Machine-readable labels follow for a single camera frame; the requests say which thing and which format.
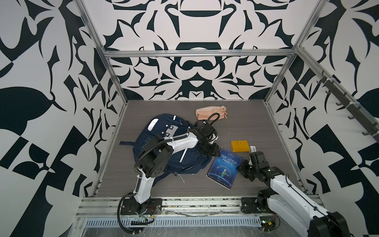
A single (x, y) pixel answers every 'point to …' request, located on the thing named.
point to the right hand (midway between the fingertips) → (236, 167)
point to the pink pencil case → (204, 113)
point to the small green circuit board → (267, 222)
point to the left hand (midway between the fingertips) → (219, 153)
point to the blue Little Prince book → (223, 168)
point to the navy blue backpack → (190, 160)
